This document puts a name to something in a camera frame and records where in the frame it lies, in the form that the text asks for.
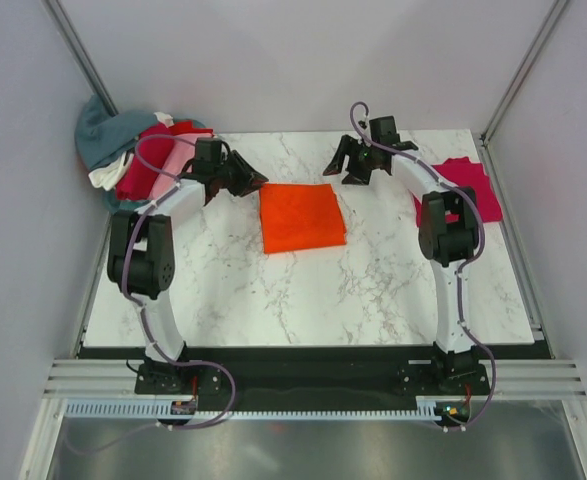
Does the pink t shirt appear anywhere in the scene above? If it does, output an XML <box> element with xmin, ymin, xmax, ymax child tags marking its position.
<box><xmin>149</xmin><ymin>134</ymin><xmax>199</xmax><ymax>200</ymax></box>

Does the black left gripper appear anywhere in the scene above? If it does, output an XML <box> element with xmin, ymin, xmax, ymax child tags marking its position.
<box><xmin>214</xmin><ymin>150</ymin><xmax>268</xmax><ymax>199</ymax></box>

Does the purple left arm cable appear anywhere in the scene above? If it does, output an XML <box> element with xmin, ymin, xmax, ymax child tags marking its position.
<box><xmin>62</xmin><ymin>136</ymin><xmax>237</xmax><ymax>455</ymax></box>

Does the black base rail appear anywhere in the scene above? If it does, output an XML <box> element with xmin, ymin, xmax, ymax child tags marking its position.
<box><xmin>79</xmin><ymin>342</ymin><xmax>562</xmax><ymax>409</ymax></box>

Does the grey-teal t shirt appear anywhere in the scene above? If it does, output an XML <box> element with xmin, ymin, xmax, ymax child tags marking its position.
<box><xmin>74</xmin><ymin>95</ymin><xmax>159</xmax><ymax>172</ymax></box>

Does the white slotted cable duct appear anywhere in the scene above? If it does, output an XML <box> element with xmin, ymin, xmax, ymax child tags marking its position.
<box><xmin>64</xmin><ymin>398</ymin><xmax>441</xmax><ymax>421</ymax></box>

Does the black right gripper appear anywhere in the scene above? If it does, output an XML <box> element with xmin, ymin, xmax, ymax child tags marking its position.
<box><xmin>323</xmin><ymin>135</ymin><xmax>378</xmax><ymax>187</ymax></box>

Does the orange t shirt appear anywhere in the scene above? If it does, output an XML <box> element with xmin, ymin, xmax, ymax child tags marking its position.
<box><xmin>259</xmin><ymin>183</ymin><xmax>347</xmax><ymax>254</ymax></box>

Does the magenta t shirt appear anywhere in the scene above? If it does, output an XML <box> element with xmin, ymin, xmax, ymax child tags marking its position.
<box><xmin>408</xmin><ymin>157</ymin><xmax>503</xmax><ymax>227</ymax></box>

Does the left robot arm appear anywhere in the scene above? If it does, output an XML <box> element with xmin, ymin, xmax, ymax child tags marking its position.
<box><xmin>107</xmin><ymin>134</ymin><xmax>268</xmax><ymax>393</ymax></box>

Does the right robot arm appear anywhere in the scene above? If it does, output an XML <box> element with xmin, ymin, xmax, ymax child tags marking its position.
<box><xmin>323</xmin><ymin>116</ymin><xmax>485</xmax><ymax>354</ymax></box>

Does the left aluminium frame post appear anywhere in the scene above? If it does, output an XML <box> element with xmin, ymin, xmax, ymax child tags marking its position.
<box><xmin>42</xmin><ymin>0</ymin><xmax>118</xmax><ymax>115</ymax></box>

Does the right aluminium frame post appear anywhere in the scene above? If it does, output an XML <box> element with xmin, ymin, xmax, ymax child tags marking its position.
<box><xmin>475</xmin><ymin>0</ymin><xmax>572</xmax><ymax>148</ymax></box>

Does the aluminium frame post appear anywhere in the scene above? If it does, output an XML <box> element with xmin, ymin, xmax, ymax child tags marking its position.
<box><xmin>42</xmin><ymin>0</ymin><xmax>118</xmax><ymax>115</ymax></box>
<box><xmin>475</xmin><ymin>0</ymin><xmax>572</xmax><ymax>148</ymax></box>

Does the teal laundry basket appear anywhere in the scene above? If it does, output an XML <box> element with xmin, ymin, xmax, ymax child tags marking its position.
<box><xmin>102</xmin><ymin>190</ymin><xmax>121</xmax><ymax>214</ymax></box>

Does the crimson t shirt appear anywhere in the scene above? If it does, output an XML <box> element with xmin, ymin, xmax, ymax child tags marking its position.
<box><xmin>116</xmin><ymin>138</ymin><xmax>174</xmax><ymax>201</ymax></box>

